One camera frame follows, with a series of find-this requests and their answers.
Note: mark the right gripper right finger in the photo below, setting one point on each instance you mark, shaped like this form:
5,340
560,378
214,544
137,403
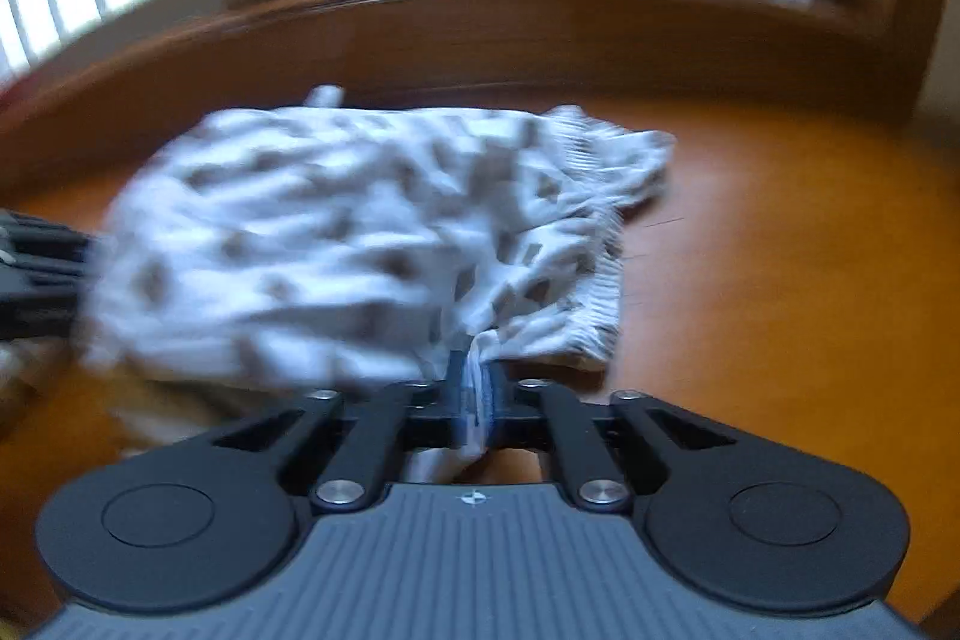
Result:
627,453

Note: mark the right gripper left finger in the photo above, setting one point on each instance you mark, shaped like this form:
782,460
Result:
339,454

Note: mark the white patterned garment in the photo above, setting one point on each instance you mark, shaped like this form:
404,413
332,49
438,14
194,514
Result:
276,252

